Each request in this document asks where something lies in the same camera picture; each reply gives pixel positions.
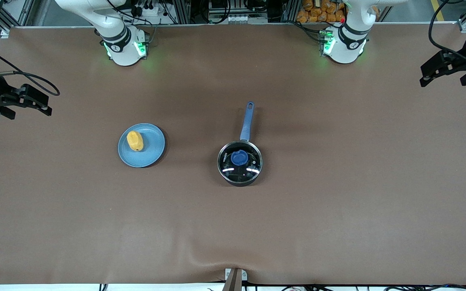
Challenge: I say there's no yellow potato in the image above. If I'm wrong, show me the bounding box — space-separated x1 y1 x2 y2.
127 131 144 152

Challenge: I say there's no glass lid with blue knob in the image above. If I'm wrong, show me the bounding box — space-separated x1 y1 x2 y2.
218 141 263 182

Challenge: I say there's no bag of orange buns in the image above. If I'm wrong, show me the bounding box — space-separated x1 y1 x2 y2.
297 0 347 23

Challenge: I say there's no blue round plate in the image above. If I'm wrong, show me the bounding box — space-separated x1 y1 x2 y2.
118 123 166 168

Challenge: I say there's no white power strip with plugs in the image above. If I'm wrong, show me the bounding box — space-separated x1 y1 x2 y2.
132 0 165 17

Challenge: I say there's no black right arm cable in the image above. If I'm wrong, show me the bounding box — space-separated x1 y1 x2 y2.
0 38 60 97

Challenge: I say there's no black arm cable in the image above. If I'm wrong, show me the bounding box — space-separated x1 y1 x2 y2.
0 38 60 97
428 0 466 62

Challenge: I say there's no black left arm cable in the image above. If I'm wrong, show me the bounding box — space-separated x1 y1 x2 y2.
428 0 466 62

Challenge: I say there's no black pot with blue handle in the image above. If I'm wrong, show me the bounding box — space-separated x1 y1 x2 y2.
217 101 263 187

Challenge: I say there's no metal table clamp bracket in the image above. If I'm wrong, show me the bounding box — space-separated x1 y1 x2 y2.
224 268 248 291

